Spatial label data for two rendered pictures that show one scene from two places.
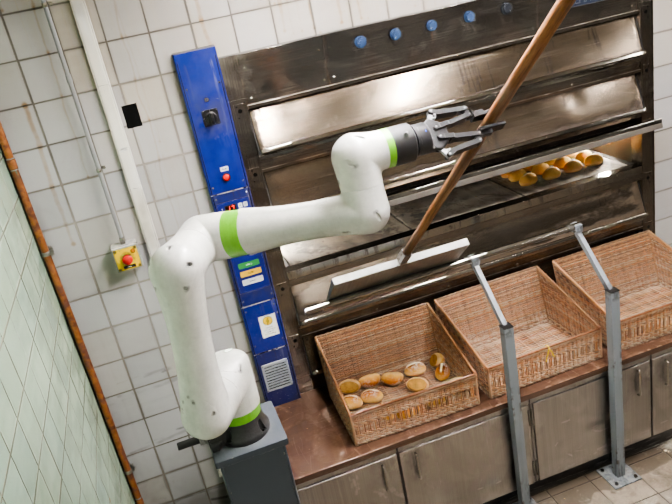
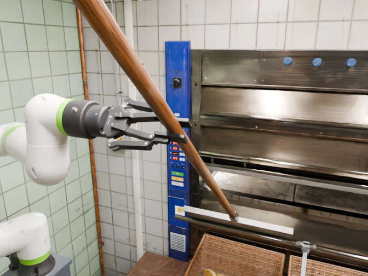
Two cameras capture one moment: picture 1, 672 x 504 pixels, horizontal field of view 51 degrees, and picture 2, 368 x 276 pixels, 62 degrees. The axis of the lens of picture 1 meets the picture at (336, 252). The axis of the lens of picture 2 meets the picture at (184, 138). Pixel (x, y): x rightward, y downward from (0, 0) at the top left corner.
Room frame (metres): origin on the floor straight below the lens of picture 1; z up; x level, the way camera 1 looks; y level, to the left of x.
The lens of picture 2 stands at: (1.16, -0.81, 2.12)
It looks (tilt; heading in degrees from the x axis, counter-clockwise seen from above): 17 degrees down; 36
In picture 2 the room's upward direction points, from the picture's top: straight up
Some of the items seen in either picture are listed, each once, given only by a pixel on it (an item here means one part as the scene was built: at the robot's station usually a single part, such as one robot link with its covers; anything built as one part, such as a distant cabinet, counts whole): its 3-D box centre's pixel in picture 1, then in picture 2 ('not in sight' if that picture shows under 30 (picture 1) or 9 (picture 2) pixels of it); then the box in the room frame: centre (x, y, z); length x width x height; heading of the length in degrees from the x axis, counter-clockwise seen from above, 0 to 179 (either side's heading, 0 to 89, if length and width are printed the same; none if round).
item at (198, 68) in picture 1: (224, 237); (217, 156); (3.65, 0.58, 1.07); 1.93 x 0.16 x 2.15; 13
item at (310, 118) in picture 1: (458, 79); (362, 110); (2.98, -0.65, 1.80); 1.79 x 0.11 x 0.19; 103
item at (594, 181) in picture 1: (472, 218); (344, 216); (3.01, -0.64, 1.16); 1.80 x 0.06 x 0.04; 103
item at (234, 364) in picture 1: (229, 387); (28, 237); (1.67, 0.36, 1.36); 0.16 x 0.13 x 0.19; 164
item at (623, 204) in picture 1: (477, 247); (340, 238); (2.98, -0.65, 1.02); 1.79 x 0.11 x 0.19; 103
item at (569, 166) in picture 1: (532, 158); not in sight; (3.55, -1.11, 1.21); 0.61 x 0.48 x 0.06; 13
